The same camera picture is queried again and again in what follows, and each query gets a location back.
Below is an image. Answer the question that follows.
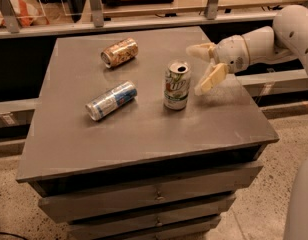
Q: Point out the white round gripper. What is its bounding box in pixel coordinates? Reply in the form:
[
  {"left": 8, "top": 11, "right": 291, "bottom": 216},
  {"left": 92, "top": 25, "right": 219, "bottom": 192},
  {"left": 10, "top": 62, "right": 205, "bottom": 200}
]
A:
[{"left": 186, "top": 35, "right": 250, "bottom": 96}]

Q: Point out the white green 7up can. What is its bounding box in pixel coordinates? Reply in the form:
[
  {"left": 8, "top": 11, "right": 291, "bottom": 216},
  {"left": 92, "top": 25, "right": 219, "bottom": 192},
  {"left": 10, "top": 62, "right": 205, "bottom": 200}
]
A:
[{"left": 164, "top": 60, "right": 191, "bottom": 110}]

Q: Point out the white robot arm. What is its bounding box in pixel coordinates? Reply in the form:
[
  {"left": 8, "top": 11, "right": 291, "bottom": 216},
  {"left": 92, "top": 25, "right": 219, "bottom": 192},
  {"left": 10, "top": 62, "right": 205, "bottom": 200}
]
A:
[{"left": 186, "top": 5, "right": 308, "bottom": 240}]

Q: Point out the orange soda can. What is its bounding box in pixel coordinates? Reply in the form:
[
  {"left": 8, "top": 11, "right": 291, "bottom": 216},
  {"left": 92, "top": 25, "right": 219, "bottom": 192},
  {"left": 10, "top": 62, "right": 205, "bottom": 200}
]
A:
[{"left": 101, "top": 38, "right": 138, "bottom": 68}]

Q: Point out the silver blue energy drink can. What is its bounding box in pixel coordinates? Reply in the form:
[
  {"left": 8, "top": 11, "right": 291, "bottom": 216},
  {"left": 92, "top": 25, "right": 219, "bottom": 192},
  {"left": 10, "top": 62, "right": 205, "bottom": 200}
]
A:
[{"left": 85, "top": 81, "right": 137, "bottom": 121}]

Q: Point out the top grey drawer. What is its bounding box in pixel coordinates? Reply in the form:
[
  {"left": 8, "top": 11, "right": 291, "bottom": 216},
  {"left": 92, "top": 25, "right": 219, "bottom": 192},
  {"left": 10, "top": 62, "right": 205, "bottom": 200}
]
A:
[{"left": 39, "top": 161, "right": 262, "bottom": 223}]

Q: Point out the grey drawer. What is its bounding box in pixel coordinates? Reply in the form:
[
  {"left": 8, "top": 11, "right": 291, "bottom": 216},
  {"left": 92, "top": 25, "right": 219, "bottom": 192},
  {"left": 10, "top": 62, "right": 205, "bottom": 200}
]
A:
[
  {"left": 103, "top": 214, "right": 222, "bottom": 240},
  {"left": 39, "top": 161, "right": 262, "bottom": 223},
  {"left": 70, "top": 193, "right": 236, "bottom": 240}
]

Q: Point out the grey drawer cabinet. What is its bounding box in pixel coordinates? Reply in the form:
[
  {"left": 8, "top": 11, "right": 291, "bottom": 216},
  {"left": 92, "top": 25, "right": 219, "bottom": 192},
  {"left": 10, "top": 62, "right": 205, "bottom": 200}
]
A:
[{"left": 15, "top": 26, "right": 280, "bottom": 240}]

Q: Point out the middle grey drawer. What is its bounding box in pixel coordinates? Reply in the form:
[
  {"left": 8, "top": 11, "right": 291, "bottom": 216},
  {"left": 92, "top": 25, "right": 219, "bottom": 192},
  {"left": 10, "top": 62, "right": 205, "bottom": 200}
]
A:
[{"left": 70, "top": 193, "right": 236, "bottom": 240}]

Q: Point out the bottom grey drawer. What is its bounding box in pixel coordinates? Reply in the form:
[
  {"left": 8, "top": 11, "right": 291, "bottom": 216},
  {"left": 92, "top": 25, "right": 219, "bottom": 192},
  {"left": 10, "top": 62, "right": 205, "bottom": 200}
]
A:
[{"left": 103, "top": 214, "right": 222, "bottom": 240}]

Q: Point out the clear acrylic panel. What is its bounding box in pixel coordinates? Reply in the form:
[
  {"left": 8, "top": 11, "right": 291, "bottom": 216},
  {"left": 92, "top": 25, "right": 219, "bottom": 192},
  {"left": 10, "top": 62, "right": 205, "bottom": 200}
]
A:
[{"left": 32, "top": 0, "right": 85, "bottom": 18}]

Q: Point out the orange white striped cloth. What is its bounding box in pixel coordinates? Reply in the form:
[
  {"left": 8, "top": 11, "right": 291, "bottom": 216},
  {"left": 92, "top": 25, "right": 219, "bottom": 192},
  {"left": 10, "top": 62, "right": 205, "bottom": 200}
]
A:
[{"left": 0, "top": 0, "right": 49, "bottom": 27}]

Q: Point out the right metal bracket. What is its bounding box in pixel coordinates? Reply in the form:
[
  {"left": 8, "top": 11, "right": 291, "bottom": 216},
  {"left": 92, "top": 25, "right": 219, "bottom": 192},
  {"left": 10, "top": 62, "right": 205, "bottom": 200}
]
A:
[{"left": 204, "top": 0, "right": 219, "bottom": 20}]

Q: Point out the metal bracket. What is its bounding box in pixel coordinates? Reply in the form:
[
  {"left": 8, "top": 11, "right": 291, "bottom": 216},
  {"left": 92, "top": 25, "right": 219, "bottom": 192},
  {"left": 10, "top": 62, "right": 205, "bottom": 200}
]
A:
[
  {"left": 204, "top": 0, "right": 219, "bottom": 20},
  {"left": 89, "top": 0, "right": 104, "bottom": 27},
  {"left": 0, "top": 0, "right": 21, "bottom": 33}
]

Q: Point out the middle metal bracket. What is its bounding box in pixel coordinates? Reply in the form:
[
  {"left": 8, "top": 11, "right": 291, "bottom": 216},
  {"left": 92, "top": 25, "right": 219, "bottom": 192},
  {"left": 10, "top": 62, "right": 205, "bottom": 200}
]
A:
[{"left": 89, "top": 0, "right": 104, "bottom": 27}]

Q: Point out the left metal bracket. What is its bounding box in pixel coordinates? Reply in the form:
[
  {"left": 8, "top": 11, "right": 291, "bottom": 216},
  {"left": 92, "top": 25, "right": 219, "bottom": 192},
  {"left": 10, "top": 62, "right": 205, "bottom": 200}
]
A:
[{"left": 0, "top": 0, "right": 21, "bottom": 33}]

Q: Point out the black floor cable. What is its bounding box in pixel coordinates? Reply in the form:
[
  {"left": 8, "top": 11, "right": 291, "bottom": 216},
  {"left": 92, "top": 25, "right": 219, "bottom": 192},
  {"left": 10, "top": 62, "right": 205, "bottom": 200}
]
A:
[{"left": 0, "top": 230, "right": 28, "bottom": 240}]

